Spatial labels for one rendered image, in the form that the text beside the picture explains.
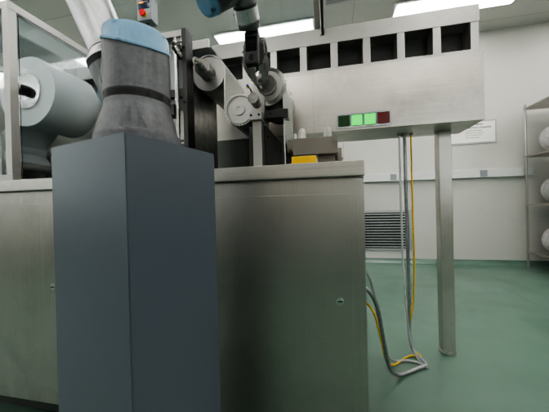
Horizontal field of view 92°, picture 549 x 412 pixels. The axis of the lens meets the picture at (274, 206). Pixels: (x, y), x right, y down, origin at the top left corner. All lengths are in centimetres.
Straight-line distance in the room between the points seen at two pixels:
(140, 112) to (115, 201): 17
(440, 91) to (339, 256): 99
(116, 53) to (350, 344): 84
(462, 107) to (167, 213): 134
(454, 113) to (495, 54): 302
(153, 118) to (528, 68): 437
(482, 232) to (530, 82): 181
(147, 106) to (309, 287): 59
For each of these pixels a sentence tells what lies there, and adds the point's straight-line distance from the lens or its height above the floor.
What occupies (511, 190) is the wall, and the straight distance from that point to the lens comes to 422.
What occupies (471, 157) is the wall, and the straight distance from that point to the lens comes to 407.
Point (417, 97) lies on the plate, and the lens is 148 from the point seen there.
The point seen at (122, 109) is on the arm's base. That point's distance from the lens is 54.
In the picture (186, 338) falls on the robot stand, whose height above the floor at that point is 55.
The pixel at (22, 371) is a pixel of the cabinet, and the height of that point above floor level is 20.
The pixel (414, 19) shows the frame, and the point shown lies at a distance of 164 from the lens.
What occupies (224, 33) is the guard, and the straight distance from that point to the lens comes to 170.
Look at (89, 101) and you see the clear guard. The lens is 176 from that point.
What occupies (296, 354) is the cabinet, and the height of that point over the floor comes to 36.
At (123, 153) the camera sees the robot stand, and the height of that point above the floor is 87.
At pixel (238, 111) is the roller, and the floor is 116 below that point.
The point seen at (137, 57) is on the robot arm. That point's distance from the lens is 58.
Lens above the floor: 79
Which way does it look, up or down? level
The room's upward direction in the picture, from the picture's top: 1 degrees counter-clockwise
